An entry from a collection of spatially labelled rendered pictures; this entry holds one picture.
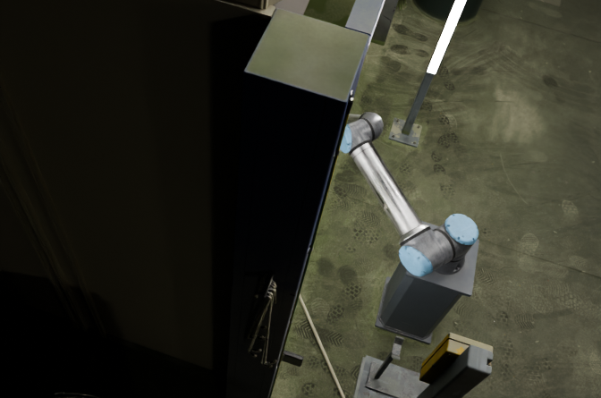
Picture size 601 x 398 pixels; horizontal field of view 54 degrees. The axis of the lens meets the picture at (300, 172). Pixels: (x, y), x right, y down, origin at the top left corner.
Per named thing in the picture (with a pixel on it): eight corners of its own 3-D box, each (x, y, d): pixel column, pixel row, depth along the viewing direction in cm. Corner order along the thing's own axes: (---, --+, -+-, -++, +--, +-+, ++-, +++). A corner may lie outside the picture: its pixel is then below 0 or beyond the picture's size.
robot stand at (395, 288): (438, 294, 332) (479, 239, 280) (429, 344, 314) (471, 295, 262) (385, 277, 334) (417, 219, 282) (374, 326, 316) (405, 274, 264)
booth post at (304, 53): (259, 427, 280) (347, 103, 95) (224, 415, 281) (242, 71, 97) (271, 391, 290) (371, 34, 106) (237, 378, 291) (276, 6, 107)
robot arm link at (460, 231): (474, 251, 264) (488, 232, 250) (445, 268, 257) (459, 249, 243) (452, 225, 271) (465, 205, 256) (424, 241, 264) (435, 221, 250)
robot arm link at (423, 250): (458, 257, 245) (366, 110, 263) (427, 275, 238) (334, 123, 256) (442, 266, 259) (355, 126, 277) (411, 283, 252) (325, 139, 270)
